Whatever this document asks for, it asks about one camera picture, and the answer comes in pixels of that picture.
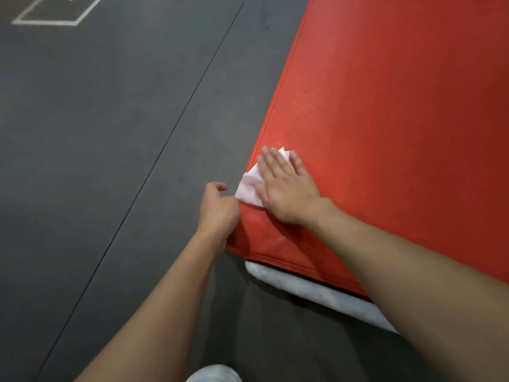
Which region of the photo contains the person's right hand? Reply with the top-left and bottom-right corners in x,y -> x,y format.
256,146 -> 338,227

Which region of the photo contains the person's left hand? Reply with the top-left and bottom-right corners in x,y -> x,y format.
197,182 -> 242,245

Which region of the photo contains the white wet wipe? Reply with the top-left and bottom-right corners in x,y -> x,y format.
234,147 -> 297,209

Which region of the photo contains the red mat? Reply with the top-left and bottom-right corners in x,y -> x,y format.
226,0 -> 509,298

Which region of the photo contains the person's right forearm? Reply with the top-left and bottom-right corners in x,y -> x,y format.
310,201 -> 509,382

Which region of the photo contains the person's left forearm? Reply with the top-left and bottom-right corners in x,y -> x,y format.
73,228 -> 228,382

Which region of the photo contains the white fluffy padding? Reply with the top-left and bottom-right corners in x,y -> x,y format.
244,261 -> 399,335

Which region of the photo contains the white shoe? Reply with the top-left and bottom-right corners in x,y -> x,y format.
186,364 -> 243,382

